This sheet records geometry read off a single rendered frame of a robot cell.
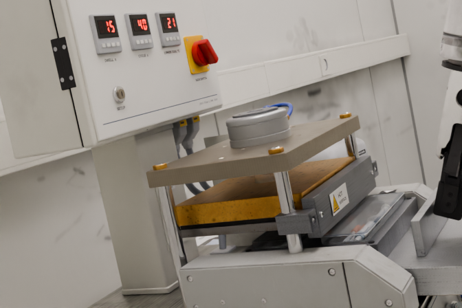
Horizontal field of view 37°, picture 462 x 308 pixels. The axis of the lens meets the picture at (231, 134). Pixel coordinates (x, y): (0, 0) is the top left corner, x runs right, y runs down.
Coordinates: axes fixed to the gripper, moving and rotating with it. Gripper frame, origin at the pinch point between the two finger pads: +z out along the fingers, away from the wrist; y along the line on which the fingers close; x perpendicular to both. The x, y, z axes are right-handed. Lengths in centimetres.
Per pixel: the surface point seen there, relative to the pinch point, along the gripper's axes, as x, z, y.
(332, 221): 11.3, 3.5, -7.4
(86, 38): 41.7, -12.9, -14.0
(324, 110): 62, 23, 147
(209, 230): 25.1, 7.6, -10.2
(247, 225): 20.4, 5.6, -10.2
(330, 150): 40, 20, 85
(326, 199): 12.2, 1.0, -8.0
